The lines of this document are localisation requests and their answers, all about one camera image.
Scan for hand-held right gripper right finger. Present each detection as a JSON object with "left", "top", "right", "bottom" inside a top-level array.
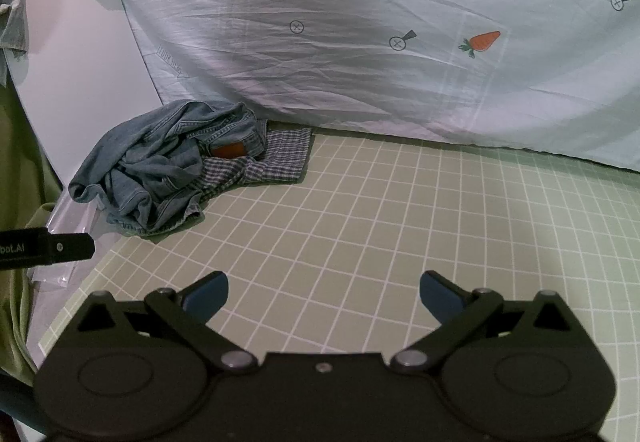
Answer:
[{"left": 390, "top": 271, "right": 586, "bottom": 375}]

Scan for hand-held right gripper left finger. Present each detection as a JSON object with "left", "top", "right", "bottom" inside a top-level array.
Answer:
[{"left": 71, "top": 271, "right": 259, "bottom": 374}]

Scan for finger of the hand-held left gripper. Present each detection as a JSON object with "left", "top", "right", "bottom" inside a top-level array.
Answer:
[{"left": 48, "top": 233, "right": 96, "bottom": 263}]

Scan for blue denim jeans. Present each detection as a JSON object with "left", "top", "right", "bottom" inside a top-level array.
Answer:
[{"left": 69, "top": 100, "right": 268, "bottom": 237}]

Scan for olive green cloth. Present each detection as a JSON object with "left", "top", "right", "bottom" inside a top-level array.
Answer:
[{"left": 0, "top": 76, "right": 63, "bottom": 378}]

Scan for green grid mat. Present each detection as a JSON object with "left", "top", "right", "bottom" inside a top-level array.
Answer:
[{"left": 25, "top": 126, "right": 640, "bottom": 442}]

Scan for checked shirt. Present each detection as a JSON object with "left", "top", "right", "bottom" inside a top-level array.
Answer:
[{"left": 140, "top": 127, "right": 315, "bottom": 239}]

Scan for grey patterned cloth strip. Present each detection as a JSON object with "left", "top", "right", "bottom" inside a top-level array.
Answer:
[{"left": 0, "top": 0, "right": 117, "bottom": 62}]

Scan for light blue carrot print sheet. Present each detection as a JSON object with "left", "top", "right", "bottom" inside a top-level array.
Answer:
[{"left": 42, "top": 0, "right": 640, "bottom": 173}]

